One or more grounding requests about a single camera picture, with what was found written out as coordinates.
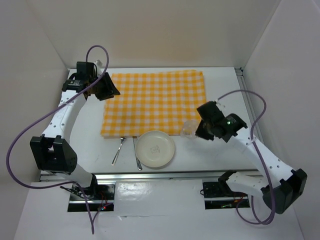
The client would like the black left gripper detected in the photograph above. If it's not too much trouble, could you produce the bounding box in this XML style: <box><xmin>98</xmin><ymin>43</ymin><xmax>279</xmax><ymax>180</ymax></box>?
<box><xmin>88</xmin><ymin>71</ymin><xmax>120</xmax><ymax>101</ymax></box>

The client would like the clear plastic cup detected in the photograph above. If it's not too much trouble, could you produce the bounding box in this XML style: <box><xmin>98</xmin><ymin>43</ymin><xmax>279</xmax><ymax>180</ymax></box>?
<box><xmin>180</xmin><ymin>119</ymin><xmax>199</xmax><ymax>140</ymax></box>

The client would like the cream round plate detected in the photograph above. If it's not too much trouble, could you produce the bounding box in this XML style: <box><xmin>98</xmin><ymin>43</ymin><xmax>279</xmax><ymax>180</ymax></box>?
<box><xmin>136</xmin><ymin>130</ymin><xmax>175</xmax><ymax>169</ymax></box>

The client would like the yellow white checkered cloth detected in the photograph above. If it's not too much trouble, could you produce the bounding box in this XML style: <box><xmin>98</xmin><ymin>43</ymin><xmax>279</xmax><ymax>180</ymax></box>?
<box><xmin>100</xmin><ymin>69</ymin><xmax>206</xmax><ymax>138</ymax></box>

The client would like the silver fork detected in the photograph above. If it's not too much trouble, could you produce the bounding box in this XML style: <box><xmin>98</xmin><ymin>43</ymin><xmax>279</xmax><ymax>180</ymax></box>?
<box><xmin>111</xmin><ymin>136</ymin><xmax>126</xmax><ymax>166</ymax></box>

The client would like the silver table knife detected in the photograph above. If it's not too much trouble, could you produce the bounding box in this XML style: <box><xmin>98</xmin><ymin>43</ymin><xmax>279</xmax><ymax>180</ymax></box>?
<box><xmin>132</xmin><ymin>136</ymin><xmax>143</xmax><ymax>171</ymax></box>

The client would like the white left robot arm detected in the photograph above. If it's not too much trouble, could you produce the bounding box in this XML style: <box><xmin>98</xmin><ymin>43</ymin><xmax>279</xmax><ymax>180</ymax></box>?
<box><xmin>30</xmin><ymin>60</ymin><xmax>120</xmax><ymax>200</ymax></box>

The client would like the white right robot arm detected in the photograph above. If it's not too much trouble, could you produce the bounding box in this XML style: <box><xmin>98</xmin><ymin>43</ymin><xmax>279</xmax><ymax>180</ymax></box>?
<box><xmin>195</xmin><ymin>101</ymin><xmax>308</xmax><ymax>214</ymax></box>

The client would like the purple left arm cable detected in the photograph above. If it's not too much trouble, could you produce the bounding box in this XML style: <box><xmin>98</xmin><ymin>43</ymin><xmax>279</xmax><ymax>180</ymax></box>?
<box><xmin>5</xmin><ymin>44</ymin><xmax>110</xmax><ymax>236</ymax></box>

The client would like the aluminium front rail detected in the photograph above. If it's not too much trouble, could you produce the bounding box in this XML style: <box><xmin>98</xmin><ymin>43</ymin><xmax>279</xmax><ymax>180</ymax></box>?
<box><xmin>39</xmin><ymin>170</ymin><xmax>261</xmax><ymax>182</ymax></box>

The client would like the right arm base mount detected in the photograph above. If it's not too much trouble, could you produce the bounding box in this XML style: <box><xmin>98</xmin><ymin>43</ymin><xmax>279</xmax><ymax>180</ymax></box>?
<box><xmin>199</xmin><ymin>180</ymin><xmax>250</xmax><ymax>210</ymax></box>

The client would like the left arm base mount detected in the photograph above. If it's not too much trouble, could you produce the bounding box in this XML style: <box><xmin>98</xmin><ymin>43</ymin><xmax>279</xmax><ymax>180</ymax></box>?
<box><xmin>60</xmin><ymin>182</ymin><xmax>116</xmax><ymax>213</ymax></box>

